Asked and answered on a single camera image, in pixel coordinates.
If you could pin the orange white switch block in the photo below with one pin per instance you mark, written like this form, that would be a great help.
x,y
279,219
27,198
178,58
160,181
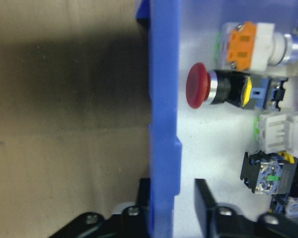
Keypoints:
x,y
241,47

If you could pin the red mushroom push button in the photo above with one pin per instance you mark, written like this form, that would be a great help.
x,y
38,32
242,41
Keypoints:
x,y
196,85

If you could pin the white contact block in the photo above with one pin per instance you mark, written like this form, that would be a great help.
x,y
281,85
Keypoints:
x,y
275,131

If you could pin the black contact block green mark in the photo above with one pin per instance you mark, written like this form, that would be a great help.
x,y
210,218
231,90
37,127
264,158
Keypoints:
x,y
270,173

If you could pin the blue button storage bin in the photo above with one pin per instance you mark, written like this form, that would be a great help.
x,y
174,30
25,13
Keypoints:
x,y
164,99

